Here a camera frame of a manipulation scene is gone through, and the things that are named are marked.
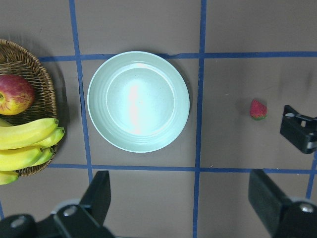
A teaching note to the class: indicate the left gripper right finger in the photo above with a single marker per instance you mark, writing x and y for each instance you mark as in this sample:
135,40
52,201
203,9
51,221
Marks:
281,215

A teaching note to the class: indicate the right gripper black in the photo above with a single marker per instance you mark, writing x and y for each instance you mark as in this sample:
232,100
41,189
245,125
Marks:
299,130

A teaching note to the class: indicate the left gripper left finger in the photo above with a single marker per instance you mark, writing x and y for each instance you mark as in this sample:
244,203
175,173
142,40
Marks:
82,220

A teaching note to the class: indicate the light green plate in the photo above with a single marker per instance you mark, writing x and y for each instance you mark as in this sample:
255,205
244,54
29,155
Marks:
138,102

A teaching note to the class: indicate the yellow banana bunch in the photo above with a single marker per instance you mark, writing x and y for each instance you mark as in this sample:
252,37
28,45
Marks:
26,145

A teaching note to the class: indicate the red yellow apple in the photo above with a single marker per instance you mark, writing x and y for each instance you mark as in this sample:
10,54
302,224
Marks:
16,94

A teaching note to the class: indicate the brown wicker basket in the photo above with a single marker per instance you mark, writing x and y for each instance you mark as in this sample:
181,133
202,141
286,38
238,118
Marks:
17,60

